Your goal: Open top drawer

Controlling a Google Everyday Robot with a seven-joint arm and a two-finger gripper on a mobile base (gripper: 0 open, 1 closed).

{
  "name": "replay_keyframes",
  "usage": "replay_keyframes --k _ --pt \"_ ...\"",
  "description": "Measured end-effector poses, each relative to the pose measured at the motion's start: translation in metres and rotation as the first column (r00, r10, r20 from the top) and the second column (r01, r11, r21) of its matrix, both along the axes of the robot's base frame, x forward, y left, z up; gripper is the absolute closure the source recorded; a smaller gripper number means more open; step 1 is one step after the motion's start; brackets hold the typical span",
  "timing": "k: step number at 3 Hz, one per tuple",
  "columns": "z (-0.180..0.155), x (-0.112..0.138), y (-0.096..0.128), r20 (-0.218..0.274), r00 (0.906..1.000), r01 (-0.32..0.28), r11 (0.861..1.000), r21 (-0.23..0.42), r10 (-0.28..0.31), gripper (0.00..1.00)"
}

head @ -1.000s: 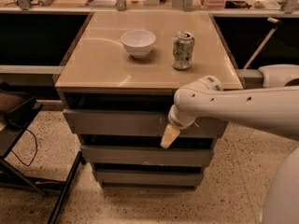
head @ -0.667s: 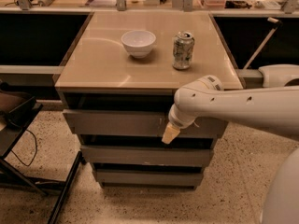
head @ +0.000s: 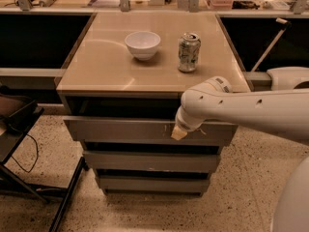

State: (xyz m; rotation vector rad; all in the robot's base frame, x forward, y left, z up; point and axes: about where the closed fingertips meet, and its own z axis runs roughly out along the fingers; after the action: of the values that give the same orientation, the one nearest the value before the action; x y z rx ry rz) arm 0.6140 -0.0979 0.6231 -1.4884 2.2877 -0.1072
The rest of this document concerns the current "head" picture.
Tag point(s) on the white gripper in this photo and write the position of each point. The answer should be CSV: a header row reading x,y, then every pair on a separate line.
x,y
184,125

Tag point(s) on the grey top drawer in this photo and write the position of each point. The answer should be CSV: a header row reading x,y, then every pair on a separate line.
x,y
143,131

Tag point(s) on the grey drawer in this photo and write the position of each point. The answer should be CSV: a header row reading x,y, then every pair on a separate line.
x,y
113,183
151,161
143,131

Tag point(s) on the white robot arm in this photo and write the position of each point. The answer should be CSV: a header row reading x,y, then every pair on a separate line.
x,y
283,113

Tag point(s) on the white robot base shoulder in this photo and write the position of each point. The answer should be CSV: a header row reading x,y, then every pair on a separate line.
x,y
289,78

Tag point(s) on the grey bottom drawer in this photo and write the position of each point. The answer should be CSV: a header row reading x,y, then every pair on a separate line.
x,y
113,183

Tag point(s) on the grey drawer cabinet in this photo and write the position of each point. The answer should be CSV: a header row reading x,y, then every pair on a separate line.
x,y
104,80

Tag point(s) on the grey middle drawer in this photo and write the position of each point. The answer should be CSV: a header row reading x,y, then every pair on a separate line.
x,y
151,161

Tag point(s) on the crushed soda can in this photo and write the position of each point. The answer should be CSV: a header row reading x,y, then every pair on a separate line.
x,y
189,46

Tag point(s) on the white ceramic bowl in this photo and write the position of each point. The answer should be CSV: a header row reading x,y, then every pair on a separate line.
x,y
142,45

